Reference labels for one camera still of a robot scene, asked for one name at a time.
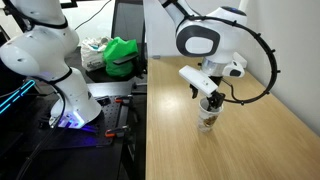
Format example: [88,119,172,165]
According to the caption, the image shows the green plastic bag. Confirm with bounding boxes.
[103,37,138,77]

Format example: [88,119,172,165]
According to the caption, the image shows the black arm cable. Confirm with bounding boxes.
[186,13,282,106]

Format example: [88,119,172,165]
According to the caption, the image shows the white paper cup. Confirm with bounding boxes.
[198,98,223,132]

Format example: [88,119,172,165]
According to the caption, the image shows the orange-handled clamp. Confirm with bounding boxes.
[114,95,133,103]
[105,125,131,138]

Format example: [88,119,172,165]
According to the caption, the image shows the orange-handled clamp far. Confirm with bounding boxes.
[114,95,133,103]

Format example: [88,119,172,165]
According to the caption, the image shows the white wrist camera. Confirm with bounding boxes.
[179,65,218,99]

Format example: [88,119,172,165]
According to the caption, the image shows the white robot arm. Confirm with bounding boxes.
[1,0,247,129]

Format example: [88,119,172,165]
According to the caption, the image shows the orange-handled clamp near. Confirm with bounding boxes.
[105,125,131,138]

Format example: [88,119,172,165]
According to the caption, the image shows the white plastic bag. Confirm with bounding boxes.
[80,37,111,71]

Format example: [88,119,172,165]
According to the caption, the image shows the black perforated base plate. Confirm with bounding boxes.
[45,96,132,150]

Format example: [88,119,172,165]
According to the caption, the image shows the black office chair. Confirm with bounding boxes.
[111,0,147,74]

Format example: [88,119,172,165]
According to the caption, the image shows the white partition panel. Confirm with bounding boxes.
[143,0,247,61]

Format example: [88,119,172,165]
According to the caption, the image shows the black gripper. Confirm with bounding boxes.
[189,77,225,111]

